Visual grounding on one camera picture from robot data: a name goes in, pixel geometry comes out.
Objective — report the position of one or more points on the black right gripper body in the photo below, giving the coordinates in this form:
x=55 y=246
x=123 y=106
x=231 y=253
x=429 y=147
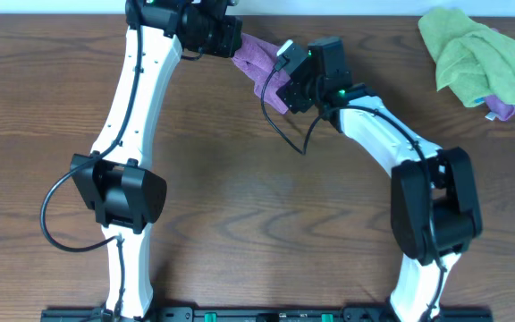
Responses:
x=304 y=95

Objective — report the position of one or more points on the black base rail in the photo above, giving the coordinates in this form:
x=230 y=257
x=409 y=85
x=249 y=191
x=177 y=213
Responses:
x=188 y=314

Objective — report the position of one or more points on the purple cloth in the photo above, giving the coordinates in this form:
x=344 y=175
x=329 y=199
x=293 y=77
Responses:
x=498 y=109
x=256 y=59

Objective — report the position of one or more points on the green cloth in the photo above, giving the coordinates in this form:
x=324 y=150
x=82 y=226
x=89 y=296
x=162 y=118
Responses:
x=471 y=59

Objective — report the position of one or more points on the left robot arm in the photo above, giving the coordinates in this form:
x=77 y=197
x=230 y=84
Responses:
x=115 y=180

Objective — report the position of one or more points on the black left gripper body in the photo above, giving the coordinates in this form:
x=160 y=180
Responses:
x=229 y=37

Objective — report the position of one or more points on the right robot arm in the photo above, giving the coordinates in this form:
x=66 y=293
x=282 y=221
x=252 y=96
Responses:
x=435 y=212

